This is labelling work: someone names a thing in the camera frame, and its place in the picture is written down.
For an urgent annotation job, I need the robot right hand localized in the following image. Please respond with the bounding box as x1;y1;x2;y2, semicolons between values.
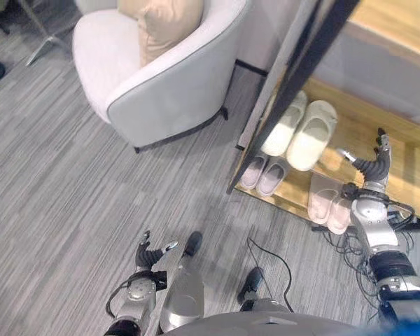
336;127;393;184

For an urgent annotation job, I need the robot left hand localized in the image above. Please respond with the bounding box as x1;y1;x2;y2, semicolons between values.
135;230;180;272

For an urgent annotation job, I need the robot left foot dark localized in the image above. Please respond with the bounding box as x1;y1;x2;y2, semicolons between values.
183;230;204;257

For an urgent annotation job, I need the robot foot dark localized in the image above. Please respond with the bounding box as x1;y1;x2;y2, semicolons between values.
183;230;204;257
237;267;264;304

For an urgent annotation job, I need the robot left leg silver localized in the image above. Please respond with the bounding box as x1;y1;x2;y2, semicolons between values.
158;251;206;333

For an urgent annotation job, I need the robot leg silver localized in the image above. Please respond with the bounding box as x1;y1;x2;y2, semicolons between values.
158;251;206;333
239;296;292;314

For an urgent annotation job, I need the pink slipper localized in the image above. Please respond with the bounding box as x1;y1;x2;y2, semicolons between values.
307;174;341;223
326;195;354;236

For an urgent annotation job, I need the cream fluffy slipper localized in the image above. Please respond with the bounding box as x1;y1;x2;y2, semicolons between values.
260;90;309;158
286;99;338;172

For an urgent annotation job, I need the grey slipper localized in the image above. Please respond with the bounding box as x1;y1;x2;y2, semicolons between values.
239;153;269;190
255;159;288;198

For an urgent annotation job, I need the robot right foot dark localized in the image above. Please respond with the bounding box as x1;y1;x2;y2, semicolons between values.
237;267;264;304

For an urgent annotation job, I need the robot right leg silver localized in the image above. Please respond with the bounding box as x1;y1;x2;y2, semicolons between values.
239;296;292;314

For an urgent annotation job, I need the robot torso grey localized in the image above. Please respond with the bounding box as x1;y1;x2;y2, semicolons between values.
160;310;372;336

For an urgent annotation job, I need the white upholstered armchair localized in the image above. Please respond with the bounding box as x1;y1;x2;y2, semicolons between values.
71;0;253;154

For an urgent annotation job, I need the beige cushion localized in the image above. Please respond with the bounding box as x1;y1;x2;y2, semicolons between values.
117;0;204;68

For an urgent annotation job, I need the metal stand leg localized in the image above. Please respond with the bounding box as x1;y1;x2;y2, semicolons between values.
18;0;78;68

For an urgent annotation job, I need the wooden shoe rack black frame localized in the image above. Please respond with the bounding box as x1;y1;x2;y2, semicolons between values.
226;0;420;225

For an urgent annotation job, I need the black cable bundle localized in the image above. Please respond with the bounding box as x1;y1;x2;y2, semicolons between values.
311;201;418;318

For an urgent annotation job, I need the thin black cable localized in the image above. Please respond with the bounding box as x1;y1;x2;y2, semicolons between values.
246;237;295;313

